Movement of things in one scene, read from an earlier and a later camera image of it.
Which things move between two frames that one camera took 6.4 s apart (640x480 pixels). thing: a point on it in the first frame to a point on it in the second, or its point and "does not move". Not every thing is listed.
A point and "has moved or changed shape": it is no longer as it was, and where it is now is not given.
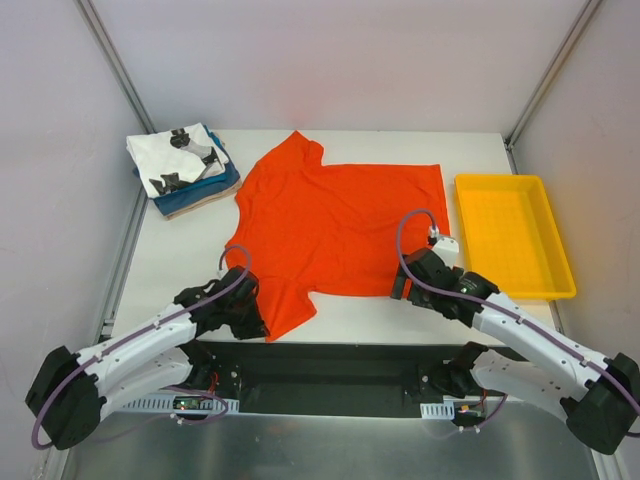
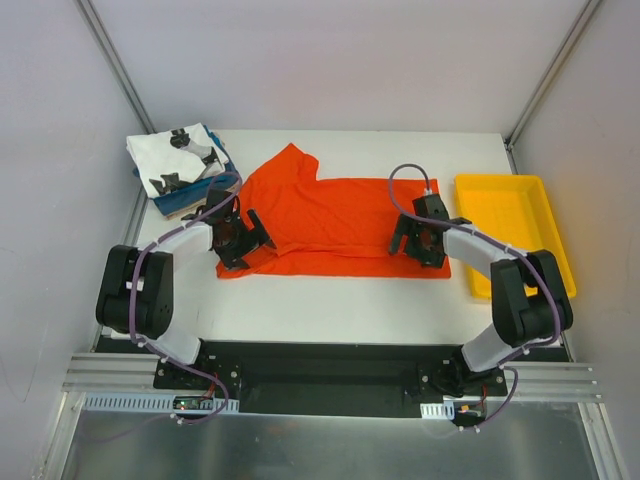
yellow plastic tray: (511, 236) does not move
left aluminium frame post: (100, 36) does not move
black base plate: (337, 377) does not move
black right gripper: (409, 282) to (415, 245)
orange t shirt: (305, 228) has moved or changed shape
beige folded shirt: (206, 205) does not move
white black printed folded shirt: (169, 159) does not move
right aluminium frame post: (547, 79) does not move
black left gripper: (248, 320) to (244, 245)
